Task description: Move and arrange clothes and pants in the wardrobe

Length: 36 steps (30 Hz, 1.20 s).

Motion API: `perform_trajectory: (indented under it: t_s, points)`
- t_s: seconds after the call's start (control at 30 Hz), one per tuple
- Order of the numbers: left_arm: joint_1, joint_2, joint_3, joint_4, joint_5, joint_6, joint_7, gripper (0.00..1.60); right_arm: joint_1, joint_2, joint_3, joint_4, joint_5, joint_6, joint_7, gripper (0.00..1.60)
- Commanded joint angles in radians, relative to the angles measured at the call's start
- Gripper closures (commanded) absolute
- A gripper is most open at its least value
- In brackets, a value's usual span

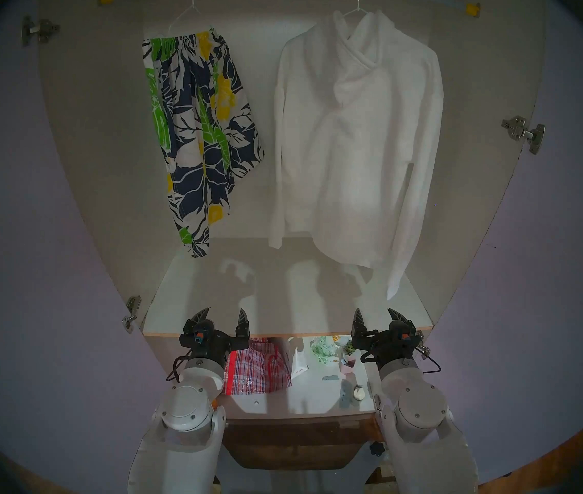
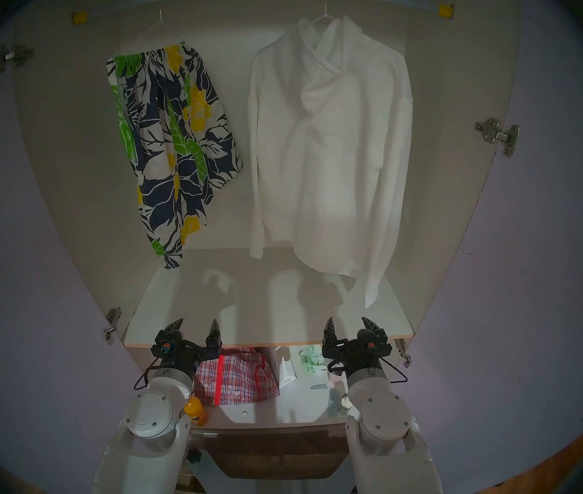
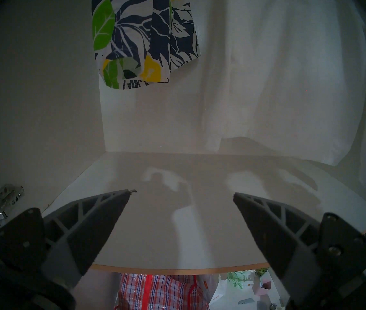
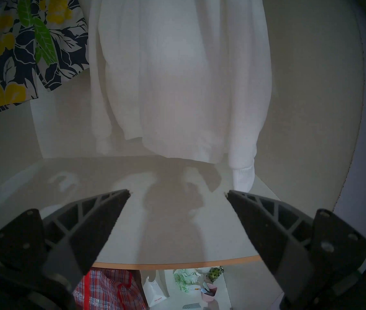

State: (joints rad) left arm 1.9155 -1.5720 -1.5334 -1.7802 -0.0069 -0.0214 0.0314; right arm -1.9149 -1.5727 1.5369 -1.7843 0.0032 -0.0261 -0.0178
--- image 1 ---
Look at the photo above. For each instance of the white hoodie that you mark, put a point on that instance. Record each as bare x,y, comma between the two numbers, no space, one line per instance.
353,148

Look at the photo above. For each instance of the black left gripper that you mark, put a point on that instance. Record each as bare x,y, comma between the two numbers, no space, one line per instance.
204,341

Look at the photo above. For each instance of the small white bag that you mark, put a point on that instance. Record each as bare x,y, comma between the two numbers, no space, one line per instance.
299,362

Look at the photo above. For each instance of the white lower shelf board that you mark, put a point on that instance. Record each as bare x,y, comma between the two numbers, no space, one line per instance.
307,400

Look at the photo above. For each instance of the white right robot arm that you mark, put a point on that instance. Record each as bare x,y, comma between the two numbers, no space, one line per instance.
420,410

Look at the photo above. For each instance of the brown wooden drawer front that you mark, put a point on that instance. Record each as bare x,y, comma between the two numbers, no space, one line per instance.
296,441

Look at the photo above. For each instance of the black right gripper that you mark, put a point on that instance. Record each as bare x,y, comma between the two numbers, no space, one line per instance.
391,341

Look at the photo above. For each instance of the white round object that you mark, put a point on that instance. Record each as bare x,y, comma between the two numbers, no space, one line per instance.
359,393

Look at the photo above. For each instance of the metal door hinge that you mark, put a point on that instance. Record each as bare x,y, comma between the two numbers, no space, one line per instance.
132,313
39,31
377,403
520,130
424,350

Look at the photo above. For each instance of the lilac wardrobe door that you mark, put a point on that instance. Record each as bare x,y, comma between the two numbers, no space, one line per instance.
39,292
543,292

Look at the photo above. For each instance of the red plaid woven bag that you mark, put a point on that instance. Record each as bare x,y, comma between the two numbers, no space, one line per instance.
255,369

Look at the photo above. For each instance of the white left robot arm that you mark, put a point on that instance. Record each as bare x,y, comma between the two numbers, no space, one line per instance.
188,410

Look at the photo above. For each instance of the small green toy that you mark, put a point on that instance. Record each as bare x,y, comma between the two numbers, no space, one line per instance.
348,348

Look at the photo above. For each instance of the floral print shorts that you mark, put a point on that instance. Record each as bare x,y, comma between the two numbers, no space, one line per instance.
193,127

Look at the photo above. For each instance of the black knob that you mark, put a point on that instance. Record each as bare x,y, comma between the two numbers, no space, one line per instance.
377,448

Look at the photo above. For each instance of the pale green crumpled item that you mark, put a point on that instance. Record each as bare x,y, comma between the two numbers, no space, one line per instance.
322,350

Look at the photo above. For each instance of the pink cup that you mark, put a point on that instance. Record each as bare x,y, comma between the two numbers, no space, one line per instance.
347,364

